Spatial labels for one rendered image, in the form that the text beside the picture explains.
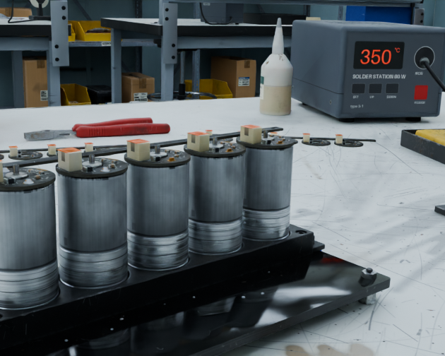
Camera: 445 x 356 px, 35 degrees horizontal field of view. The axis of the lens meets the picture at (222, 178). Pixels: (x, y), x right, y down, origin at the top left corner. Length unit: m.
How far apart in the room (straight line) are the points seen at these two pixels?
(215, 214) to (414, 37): 0.48
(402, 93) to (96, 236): 0.52
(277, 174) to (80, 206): 0.09
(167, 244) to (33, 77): 4.16
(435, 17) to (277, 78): 5.88
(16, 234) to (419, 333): 0.15
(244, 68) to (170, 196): 4.72
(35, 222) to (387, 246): 0.20
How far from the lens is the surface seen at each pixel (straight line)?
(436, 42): 0.74
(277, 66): 0.74
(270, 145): 0.29
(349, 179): 0.50
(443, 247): 0.38
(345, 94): 0.70
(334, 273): 0.30
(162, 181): 0.26
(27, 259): 0.23
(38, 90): 4.42
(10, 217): 0.23
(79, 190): 0.24
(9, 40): 2.69
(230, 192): 0.28
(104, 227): 0.25
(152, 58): 5.10
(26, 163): 0.26
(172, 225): 0.26
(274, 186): 0.29
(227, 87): 4.97
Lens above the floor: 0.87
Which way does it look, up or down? 15 degrees down
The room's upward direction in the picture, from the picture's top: 2 degrees clockwise
